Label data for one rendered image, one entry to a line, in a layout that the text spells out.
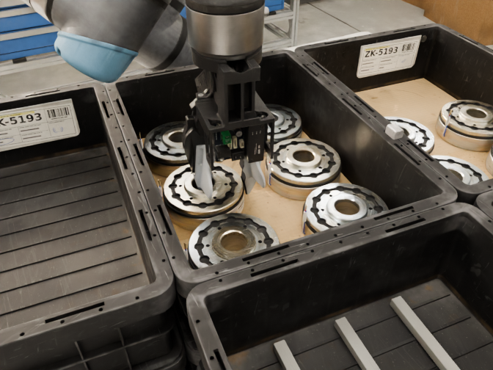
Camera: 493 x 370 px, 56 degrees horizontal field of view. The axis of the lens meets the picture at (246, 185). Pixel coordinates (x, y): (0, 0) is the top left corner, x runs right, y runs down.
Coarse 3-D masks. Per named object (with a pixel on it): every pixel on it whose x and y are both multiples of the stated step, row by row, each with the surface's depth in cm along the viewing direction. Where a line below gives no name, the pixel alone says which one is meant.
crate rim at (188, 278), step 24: (168, 72) 68; (192, 72) 70; (312, 72) 69; (336, 96) 63; (120, 120) 58; (360, 120) 59; (384, 144) 55; (144, 168) 51; (144, 192) 48; (456, 192) 47; (168, 216) 45; (384, 216) 45; (408, 216) 45; (168, 240) 42; (312, 240) 42; (216, 264) 40; (240, 264) 40; (192, 288) 39
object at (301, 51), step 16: (384, 32) 80; (400, 32) 80; (416, 32) 82; (448, 32) 81; (304, 48) 75; (320, 48) 76; (480, 48) 75; (336, 80) 66; (352, 96) 63; (368, 112) 60; (416, 144) 54; (432, 160) 52; (448, 176) 49; (464, 192) 48; (480, 192) 47
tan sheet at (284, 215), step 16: (224, 160) 68; (160, 176) 66; (256, 192) 63; (272, 192) 63; (256, 208) 60; (272, 208) 60; (288, 208) 60; (272, 224) 58; (288, 224) 58; (288, 240) 56
